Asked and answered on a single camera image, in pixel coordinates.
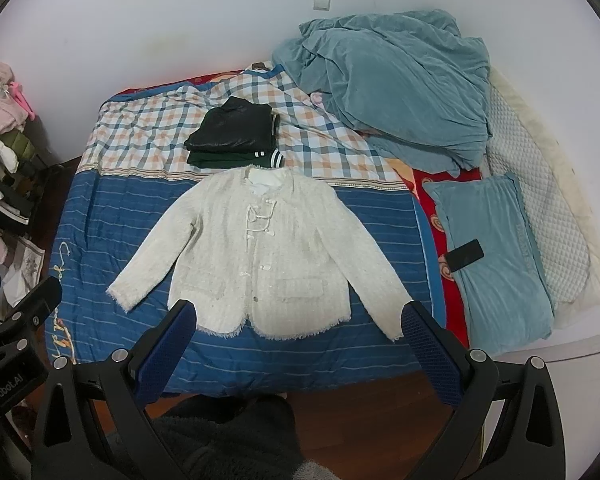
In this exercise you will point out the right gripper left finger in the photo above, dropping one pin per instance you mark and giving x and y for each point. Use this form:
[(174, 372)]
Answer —
[(92, 422)]

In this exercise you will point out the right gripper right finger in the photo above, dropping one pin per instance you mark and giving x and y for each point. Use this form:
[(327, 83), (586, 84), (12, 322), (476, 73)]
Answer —
[(528, 441)]

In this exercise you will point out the white tweed jacket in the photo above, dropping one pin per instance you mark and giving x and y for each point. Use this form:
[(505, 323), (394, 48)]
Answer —
[(268, 248)]

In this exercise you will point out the pile of clothes on rack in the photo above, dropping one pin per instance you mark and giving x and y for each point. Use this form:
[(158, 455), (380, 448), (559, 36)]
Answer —
[(26, 210)]

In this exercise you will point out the red patterned mattress sheet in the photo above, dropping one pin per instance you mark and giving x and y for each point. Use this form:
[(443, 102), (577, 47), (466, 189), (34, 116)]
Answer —
[(415, 179)]

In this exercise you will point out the teal velvet pillow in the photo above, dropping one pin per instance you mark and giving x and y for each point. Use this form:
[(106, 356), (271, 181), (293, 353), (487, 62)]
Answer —
[(506, 301)]

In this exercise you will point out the dark fuzzy garment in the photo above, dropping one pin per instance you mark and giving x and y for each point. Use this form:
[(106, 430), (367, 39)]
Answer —
[(252, 436)]

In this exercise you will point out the black smartphone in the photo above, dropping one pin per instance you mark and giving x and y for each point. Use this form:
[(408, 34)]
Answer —
[(465, 255)]

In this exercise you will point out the cream quilted mattress pad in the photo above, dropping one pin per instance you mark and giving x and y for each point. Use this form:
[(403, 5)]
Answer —
[(559, 214)]

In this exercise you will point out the folded green striped garment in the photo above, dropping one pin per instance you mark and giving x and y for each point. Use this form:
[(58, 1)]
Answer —
[(230, 160)]

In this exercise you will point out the folded black leather jacket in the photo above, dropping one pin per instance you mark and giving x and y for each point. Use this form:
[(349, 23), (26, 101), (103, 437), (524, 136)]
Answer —
[(237, 126)]

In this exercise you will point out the teal velvet blanket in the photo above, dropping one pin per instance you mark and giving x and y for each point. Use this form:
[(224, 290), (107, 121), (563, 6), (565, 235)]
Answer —
[(410, 81)]

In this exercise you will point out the white wall switch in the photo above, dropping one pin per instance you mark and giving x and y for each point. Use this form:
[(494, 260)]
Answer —
[(321, 5)]

